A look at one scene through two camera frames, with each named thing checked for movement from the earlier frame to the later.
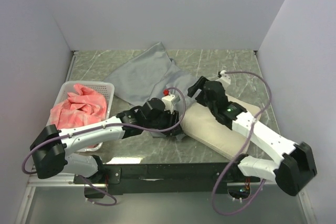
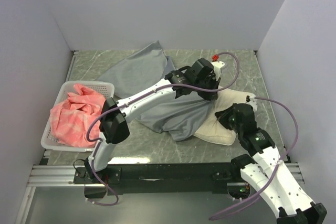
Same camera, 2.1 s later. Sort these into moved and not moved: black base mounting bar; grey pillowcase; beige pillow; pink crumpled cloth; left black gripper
Moved: beige pillow; left black gripper; grey pillowcase
Not moved: black base mounting bar; pink crumpled cloth
